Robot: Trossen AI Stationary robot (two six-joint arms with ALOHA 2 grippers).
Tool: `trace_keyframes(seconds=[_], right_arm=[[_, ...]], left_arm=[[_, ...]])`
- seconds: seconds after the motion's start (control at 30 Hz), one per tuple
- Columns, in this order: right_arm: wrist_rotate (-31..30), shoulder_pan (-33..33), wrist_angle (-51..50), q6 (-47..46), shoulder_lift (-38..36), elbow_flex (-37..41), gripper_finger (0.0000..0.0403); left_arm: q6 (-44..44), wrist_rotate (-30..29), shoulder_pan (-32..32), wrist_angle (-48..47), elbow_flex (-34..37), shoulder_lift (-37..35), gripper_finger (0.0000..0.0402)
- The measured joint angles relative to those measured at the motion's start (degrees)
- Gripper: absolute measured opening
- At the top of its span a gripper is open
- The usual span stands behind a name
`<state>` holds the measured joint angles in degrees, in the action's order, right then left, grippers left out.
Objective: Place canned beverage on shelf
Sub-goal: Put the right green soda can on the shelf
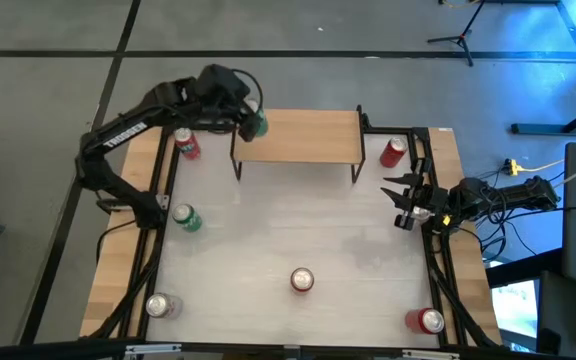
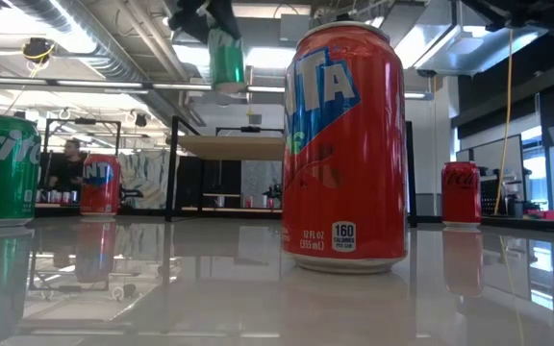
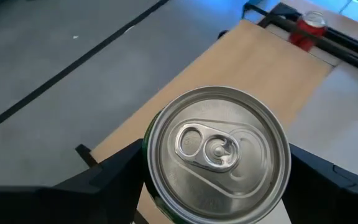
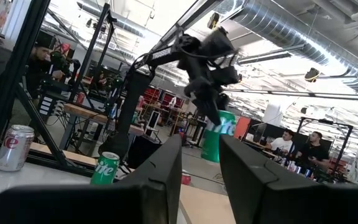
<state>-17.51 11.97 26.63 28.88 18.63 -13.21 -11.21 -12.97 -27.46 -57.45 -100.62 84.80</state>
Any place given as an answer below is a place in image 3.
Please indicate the red Coca-Cola can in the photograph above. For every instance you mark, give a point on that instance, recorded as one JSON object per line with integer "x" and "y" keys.
{"x": 309, "y": 26}

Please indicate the black frame bracket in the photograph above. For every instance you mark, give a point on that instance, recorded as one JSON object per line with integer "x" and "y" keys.
{"x": 85, "y": 154}

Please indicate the wooden shelf black legs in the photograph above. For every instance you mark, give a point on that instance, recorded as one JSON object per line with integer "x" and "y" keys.
{"x": 244, "y": 71}

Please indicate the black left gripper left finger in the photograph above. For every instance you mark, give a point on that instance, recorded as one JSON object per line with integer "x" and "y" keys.
{"x": 73, "y": 205}

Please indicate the green Sprite can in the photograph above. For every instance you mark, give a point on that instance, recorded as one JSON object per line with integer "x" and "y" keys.
{"x": 219, "y": 155}

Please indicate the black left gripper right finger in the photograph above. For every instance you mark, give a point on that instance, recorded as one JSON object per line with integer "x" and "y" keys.
{"x": 331, "y": 199}

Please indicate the black metal table frame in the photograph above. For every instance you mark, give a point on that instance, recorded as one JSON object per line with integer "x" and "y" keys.
{"x": 353, "y": 59}

